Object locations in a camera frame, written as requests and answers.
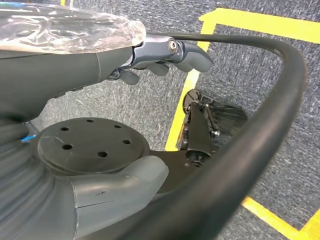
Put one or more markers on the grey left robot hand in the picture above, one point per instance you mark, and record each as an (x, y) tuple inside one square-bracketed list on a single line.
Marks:
[(50, 73)]

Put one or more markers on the yellow floor tape square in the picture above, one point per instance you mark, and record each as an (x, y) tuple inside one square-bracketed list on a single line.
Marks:
[(185, 99)]

